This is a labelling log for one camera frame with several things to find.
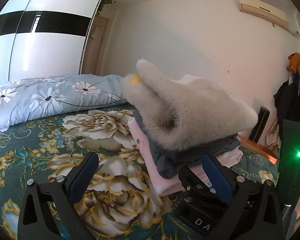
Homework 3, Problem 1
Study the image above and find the light blue floral duvet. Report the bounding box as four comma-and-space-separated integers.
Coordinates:
0, 74, 127, 132

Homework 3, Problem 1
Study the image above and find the white black sliding wardrobe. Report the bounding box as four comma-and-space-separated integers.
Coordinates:
0, 0, 101, 82

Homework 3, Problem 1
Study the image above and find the wooden door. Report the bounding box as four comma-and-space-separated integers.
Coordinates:
81, 16, 109, 74

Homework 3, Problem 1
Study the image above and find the folded pink garment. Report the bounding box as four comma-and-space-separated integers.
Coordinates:
127, 117, 244, 197

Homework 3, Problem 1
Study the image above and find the dark hanging clothes pile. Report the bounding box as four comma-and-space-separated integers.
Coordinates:
273, 72, 300, 138

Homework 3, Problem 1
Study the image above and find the folded dark grey garment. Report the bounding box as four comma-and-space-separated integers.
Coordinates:
133, 110, 240, 179

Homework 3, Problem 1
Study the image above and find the wooden bed frame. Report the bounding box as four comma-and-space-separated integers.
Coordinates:
237, 134, 279, 164

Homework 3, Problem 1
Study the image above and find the orange hanging garment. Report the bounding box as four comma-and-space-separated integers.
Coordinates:
286, 53, 300, 74

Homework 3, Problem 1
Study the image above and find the fluffy pink yellow sweater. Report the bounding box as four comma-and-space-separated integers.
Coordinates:
120, 60, 258, 151

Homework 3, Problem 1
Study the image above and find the beige wall air conditioner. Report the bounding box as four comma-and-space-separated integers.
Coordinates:
238, 0, 289, 29

